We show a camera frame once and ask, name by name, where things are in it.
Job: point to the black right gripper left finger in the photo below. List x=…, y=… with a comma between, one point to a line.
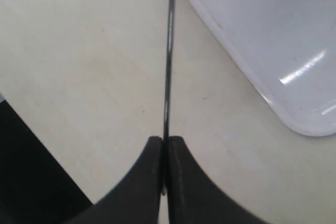
x=136, y=198

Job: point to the white rectangular plastic tray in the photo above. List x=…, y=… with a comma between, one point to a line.
x=286, y=49

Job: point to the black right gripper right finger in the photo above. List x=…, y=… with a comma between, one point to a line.
x=192, y=196

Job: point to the thin metal skewer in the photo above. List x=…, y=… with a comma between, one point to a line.
x=167, y=95

